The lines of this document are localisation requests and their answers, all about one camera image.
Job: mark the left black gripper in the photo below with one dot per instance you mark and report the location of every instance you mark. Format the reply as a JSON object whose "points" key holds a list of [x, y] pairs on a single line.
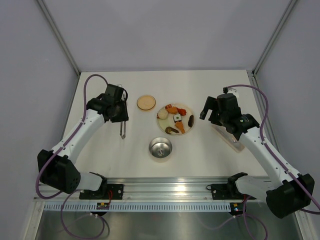
{"points": [[124, 116]]}

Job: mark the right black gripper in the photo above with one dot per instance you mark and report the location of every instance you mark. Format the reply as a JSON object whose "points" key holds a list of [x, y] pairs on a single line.
{"points": [[212, 103]]}

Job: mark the metal tongs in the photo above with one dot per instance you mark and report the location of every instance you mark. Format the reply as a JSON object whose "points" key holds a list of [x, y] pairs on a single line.
{"points": [[123, 130]]}

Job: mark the white steamed bun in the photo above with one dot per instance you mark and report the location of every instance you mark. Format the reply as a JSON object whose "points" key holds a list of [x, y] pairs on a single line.
{"points": [[162, 114]]}

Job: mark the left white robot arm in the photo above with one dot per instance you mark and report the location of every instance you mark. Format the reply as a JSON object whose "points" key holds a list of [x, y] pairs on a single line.
{"points": [[57, 166]]}

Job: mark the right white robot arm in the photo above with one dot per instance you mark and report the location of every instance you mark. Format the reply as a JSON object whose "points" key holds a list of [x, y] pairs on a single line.
{"points": [[289, 190]]}

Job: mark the steel lunch box bowl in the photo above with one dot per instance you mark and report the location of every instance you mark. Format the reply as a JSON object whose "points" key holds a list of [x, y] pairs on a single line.
{"points": [[160, 149]]}

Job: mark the dark sea cucumber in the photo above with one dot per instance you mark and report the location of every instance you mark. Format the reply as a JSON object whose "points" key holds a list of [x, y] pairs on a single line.
{"points": [[191, 121]]}

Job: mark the red lobster piece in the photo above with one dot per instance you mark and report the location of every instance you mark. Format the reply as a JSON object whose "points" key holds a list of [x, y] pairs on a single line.
{"points": [[181, 111]]}

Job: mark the beige round lid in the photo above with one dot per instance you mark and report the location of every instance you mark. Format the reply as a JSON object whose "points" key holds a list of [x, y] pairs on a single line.
{"points": [[146, 103]]}

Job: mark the sushi roll piece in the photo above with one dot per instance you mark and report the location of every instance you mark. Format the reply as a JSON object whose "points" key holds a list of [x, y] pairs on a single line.
{"points": [[177, 118]]}

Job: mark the clear cutlery case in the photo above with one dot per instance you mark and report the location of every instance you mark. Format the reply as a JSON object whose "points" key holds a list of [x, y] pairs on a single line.
{"points": [[217, 129]]}

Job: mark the metal spoon in case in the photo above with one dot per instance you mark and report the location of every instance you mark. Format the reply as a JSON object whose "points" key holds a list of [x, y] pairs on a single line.
{"points": [[229, 138]]}

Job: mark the orange fried shrimp lower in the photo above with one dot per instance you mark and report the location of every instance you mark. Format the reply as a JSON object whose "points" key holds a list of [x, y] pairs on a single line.
{"points": [[180, 126]]}

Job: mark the orange fried piece upper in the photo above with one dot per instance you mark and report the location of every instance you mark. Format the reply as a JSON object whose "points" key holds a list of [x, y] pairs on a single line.
{"points": [[172, 110]]}

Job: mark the cream round plate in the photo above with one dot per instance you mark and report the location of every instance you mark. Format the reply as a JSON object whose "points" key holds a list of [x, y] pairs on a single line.
{"points": [[162, 124]]}

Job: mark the dark brown shrimp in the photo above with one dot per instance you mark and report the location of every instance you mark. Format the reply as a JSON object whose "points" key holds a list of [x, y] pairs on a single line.
{"points": [[169, 130]]}

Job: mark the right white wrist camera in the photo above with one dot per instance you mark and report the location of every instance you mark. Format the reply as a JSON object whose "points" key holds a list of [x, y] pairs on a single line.
{"points": [[231, 90]]}

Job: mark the right aluminium frame post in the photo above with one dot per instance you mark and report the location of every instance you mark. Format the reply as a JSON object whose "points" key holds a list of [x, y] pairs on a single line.
{"points": [[275, 35]]}

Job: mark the aluminium frame post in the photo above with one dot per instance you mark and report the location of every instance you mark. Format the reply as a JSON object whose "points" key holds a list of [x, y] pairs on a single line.
{"points": [[43, 7], [275, 35]]}

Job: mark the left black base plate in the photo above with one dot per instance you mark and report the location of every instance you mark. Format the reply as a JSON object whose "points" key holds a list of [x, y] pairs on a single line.
{"points": [[105, 192]]}

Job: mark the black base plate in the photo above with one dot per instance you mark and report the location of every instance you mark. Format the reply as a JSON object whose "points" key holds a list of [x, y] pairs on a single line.
{"points": [[105, 192], [225, 191]]}

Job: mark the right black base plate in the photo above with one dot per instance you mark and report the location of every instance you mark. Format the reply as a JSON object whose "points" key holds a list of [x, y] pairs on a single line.
{"points": [[225, 191]]}

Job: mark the aluminium mounting rail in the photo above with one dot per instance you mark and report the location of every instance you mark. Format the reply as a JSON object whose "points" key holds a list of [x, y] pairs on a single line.
{"points": [[167, 189]]}

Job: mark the left aluminium frame post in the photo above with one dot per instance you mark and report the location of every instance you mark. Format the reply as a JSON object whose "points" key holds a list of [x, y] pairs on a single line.
{"points": [[43, 7]]}

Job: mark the white slotted cable duct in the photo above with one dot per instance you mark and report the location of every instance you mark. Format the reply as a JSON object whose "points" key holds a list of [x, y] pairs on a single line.
{"points": [[140, 207]]}

